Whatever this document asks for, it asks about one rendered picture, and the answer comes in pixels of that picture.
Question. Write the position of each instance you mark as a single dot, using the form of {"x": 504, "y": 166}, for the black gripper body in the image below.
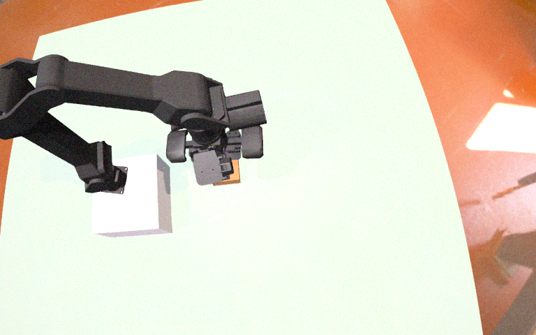
{"x": 250, "y": 143}

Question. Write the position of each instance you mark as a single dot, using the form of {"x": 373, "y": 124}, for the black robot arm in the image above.
{"x": 182, "y": 99}

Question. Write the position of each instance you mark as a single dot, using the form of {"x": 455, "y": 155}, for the orange block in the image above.
{"x": 234, "y": 178}

